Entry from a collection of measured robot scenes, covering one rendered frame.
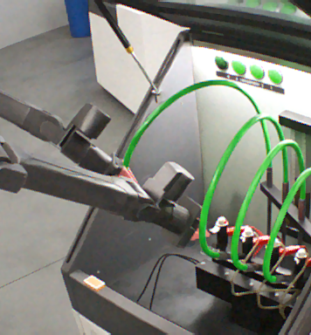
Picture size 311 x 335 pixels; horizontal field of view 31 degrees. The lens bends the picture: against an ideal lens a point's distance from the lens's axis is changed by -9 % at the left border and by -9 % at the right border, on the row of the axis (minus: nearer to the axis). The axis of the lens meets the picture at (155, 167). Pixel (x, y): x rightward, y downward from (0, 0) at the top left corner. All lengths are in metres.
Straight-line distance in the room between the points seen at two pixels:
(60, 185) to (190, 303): 0.68
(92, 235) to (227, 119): 0.48
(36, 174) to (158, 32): 3.20
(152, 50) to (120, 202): 3.05
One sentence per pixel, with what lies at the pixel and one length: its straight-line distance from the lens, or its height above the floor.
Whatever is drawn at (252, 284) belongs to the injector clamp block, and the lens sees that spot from 1.37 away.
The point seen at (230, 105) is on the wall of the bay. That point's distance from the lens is 1.60.
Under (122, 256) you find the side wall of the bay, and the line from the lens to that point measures 1.65.
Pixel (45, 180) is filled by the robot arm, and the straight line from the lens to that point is 0.96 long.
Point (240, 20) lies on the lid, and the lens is 1.30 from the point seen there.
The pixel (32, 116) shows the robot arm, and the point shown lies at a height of 1.42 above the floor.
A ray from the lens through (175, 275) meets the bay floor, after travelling 1.67.
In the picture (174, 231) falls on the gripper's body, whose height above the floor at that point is 1.16.
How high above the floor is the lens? 1.88
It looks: 29 degrees down
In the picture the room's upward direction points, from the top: 7 degrees counter-clockwise
